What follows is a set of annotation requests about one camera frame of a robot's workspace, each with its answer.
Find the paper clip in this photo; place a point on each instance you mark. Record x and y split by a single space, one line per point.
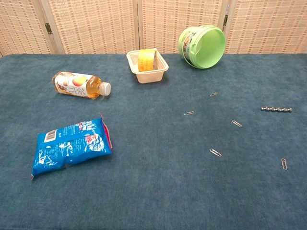
189 113
236 123
215 152
213 94
284 164

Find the beige plastic tray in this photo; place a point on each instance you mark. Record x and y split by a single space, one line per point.
150 76

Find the yellow tape roll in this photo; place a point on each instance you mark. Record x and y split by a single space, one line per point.
146 60

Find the blue carpet table cover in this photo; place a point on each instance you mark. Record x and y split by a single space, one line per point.
153 187

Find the peach tea plastic bottle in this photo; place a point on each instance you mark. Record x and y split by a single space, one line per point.
76 84

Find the blue snack bag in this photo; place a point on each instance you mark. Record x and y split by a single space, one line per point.
72 147

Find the green plastic bucket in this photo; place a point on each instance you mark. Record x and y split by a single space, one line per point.
211 46

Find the woven folding screen panel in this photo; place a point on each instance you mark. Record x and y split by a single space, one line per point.
172 19
266 26
21 26
96 26

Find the dark metal screen hinge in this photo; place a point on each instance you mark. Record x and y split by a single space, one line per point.
48 28
225 20

